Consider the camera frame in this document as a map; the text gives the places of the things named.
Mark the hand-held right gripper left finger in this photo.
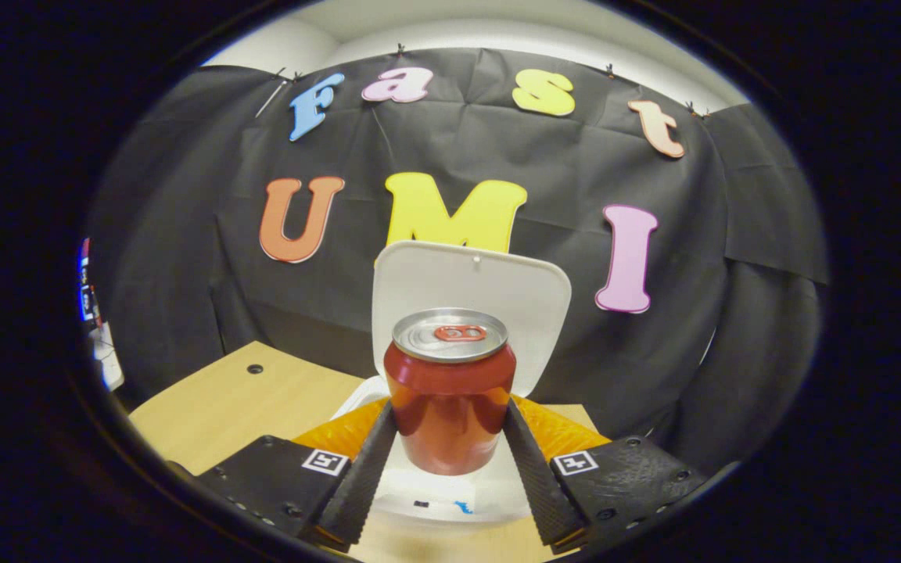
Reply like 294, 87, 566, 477
196, 399, 398, 548

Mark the white desktop garbage bin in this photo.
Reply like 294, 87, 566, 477
325, 240, 573, 533

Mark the black backdrop cloth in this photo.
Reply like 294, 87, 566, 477
83, 47, 831, 474

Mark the red pop can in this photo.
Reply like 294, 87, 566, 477
384, 308, 517, 476

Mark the computer monitor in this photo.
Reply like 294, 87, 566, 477
77, 238, 104, 326

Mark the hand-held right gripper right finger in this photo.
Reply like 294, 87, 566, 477
504, 395, 709, 554

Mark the wooden desktop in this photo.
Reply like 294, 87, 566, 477
128, 340, 600, 563

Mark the white side table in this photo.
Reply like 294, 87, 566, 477
93, 321, 125, 392

